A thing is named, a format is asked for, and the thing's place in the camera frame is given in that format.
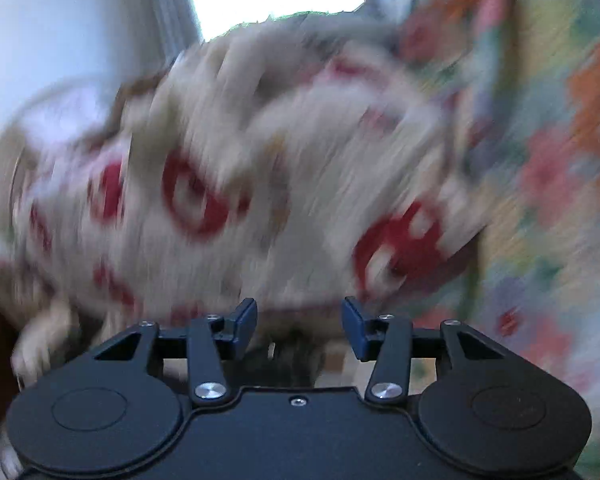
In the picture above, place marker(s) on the colourful floral bedsheet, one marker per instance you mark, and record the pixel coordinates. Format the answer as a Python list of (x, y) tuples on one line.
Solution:
[(555, 160)]

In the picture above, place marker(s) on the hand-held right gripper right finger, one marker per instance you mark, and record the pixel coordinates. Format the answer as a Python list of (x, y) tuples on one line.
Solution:
[(355, 330)]

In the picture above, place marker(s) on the cream garment with red print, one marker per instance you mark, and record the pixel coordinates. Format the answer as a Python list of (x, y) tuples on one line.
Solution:
[(280, 160)]

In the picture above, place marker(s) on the pale grey curtain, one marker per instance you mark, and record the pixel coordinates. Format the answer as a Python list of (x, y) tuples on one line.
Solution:
[(175, 10)]

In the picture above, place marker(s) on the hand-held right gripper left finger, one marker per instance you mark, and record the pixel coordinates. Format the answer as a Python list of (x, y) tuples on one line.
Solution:
[(245, 325)]

